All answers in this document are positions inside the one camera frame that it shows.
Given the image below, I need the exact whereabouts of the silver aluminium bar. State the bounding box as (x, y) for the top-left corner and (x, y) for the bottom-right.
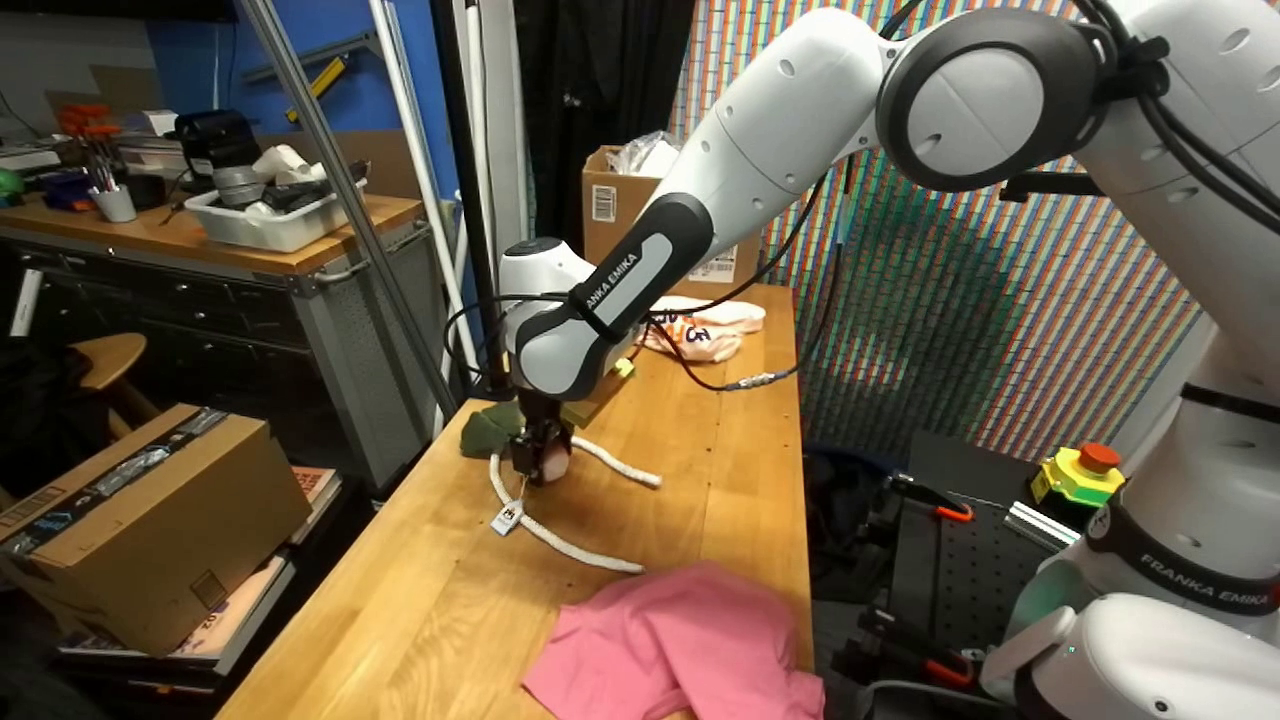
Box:
(1004, 499), (1083, 553)

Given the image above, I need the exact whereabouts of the white rope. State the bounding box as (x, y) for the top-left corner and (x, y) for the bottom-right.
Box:
(488, 434), (664, 576)

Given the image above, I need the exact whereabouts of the white plastic bin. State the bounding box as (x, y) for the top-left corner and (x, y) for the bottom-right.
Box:
(184, 176), (369, 254)

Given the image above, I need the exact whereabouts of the dark green cloth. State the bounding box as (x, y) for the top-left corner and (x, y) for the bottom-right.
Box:
(459, 399), (527, 461)

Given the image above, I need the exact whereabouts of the black curtain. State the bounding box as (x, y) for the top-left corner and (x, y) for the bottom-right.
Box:
(512, 0), (698, 286)

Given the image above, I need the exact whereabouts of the black clamp with orange handle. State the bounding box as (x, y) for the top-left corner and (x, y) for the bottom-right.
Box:
(888, 471), (977, 524)
(835, 605), (991, 693)

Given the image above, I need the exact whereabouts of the wooden block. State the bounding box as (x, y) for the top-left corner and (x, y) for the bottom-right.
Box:
(559, 357), (638, 432)

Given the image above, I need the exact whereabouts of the pink cloth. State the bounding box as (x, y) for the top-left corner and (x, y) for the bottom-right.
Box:
(521, 561), (827, 720)

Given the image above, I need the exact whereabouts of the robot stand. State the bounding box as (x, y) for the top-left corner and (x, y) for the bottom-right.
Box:
(830, 430), (1101, 720)

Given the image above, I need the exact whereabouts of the grey workbench with drawers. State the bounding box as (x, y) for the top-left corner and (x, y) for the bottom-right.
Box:
(0, 192), (448, 493)

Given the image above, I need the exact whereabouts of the white printed cloth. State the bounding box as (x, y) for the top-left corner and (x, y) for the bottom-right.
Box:
(638, 295), (767, 364)

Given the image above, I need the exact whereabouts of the white cup of pens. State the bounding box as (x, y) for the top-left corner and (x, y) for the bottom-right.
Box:
(82, 135), (139, 225)

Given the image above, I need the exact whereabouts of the yellow spirit level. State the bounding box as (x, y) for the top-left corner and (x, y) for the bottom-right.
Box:
(284, 54), (352, 126)

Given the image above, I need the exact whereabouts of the multicoloured patterned backdrop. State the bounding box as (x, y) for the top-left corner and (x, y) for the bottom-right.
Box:
(668, 0), (1213, 463)

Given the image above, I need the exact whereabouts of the clear plastic bag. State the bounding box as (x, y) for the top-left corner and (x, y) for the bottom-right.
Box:
(606, 130), (687, 180)

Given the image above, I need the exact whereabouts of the wooden stool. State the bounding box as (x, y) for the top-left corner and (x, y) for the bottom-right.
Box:
(68, 332), (163, 442)

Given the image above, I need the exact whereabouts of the black device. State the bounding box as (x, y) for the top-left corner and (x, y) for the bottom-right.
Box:
(174, 109), (264, 191)

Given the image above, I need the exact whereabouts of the open cardboard box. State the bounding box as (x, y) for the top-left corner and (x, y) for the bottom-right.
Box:
(582, 146), (763, 301)

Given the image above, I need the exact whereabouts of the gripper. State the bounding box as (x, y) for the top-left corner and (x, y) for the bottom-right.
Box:
(511, 391), (573, 489)

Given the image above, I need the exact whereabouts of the silver metal pole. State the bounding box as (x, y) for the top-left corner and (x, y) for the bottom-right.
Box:
(238, 0), (463, 421)

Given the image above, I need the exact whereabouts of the taped cardboard box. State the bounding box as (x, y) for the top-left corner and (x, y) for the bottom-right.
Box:
(0, 403), (314, 658)

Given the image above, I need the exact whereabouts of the yellow emergency stop button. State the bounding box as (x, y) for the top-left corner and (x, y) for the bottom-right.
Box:
(1029, 442), (1127, 509)

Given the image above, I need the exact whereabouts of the white pole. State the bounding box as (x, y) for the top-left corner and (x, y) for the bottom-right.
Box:
(367, 0), (481, 381)

